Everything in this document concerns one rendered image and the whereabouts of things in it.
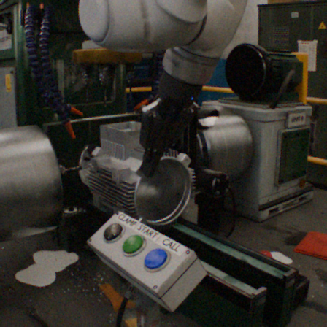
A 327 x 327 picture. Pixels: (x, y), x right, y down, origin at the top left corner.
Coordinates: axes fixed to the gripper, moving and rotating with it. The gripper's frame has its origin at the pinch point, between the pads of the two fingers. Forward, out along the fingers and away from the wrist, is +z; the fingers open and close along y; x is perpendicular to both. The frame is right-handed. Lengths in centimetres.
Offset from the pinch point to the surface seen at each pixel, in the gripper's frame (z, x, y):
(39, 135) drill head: 4.4, -17.3, 17.2
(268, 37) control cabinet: 59, -199, -308
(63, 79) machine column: 9.6, -47.1, -1.9
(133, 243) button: -9.2, 22.2, 20.4
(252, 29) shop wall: 120, -363, -492
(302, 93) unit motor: 0, -20, -83
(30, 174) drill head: 7.0, -8.9, 21.9
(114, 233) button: -6.9, 18.5, 20.7
